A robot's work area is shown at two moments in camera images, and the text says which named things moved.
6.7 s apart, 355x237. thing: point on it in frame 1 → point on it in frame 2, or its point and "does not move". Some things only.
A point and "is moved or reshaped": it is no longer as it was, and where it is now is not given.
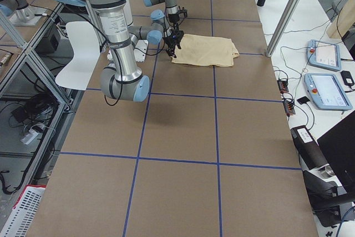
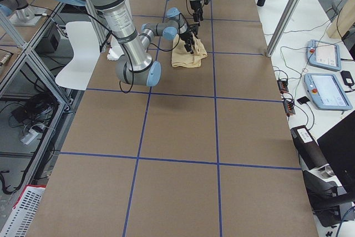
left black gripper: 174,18 → 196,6
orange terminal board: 283,86 does not move
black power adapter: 347,77 does not move
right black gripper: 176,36 → 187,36
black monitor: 338,146 does not move
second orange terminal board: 289,107 does not move
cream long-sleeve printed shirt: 203,50 is moved or reshaped
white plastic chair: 79,71 does not move
